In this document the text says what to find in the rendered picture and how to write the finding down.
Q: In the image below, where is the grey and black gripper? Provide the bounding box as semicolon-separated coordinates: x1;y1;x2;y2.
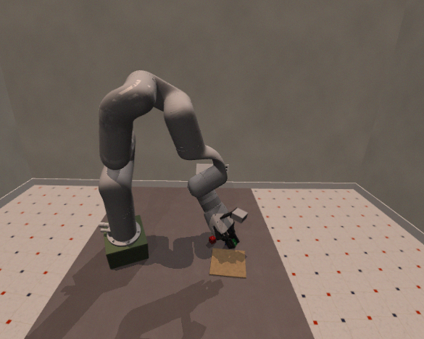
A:
204;202;240;249

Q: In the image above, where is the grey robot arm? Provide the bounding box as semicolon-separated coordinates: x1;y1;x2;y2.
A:
99;70;228;247

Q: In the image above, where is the orange flat mat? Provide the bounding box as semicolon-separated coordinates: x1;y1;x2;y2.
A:
209;248;246;278

